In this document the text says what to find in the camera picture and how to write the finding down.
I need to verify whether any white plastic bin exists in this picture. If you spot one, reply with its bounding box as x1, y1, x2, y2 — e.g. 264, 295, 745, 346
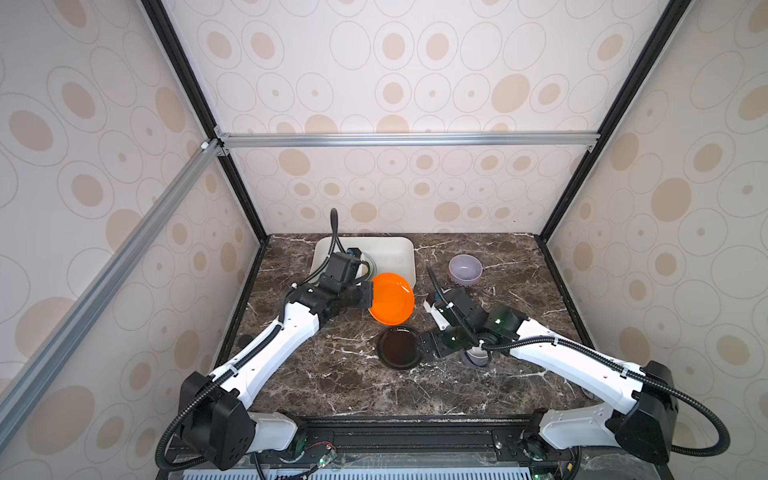
340, 236, 416, 288

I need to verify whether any lavender bowl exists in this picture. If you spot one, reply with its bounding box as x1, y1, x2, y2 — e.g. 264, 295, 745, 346
448, 254, 483, 287

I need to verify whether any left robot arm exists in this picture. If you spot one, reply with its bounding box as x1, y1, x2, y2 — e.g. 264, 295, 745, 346
155, 211, 373, 472

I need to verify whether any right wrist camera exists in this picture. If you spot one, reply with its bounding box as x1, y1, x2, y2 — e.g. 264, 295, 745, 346
423, 287, 488, 332

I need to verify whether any purple grey mug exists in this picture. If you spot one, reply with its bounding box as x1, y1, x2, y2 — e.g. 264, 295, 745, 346
461, 348, 492, 369

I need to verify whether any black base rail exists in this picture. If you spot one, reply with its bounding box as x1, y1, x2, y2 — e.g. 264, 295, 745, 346
157, 416, 673, 480

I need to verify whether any diagonal aluminium bar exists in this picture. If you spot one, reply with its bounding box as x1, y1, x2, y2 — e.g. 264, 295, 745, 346
1, 138, 223, 449

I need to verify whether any cream plate with flowers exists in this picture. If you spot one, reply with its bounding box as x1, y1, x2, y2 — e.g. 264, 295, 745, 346
357, 252, 377, 280

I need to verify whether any black plate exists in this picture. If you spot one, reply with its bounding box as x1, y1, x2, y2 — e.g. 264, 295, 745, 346
376, 326, 423, 371

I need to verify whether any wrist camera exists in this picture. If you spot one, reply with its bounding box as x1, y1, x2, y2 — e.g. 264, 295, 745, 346
423, 287, 488, 332
318, 249, 362, 294

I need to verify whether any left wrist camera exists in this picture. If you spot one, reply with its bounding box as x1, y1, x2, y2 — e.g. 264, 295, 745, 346
318, 249, 362, 294

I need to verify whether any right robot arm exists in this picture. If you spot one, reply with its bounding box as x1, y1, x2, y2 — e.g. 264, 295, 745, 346
420, 274, 731, 465

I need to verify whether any small black knob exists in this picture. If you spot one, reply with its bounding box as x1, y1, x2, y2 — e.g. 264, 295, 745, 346
237, 334, 254, 349

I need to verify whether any horizontal aluminium bar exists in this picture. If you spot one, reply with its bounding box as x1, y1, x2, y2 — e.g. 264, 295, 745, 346
220, 131, 600, 149

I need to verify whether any orange plate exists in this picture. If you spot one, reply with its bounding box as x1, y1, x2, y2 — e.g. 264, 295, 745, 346
369, 272, 415, 326

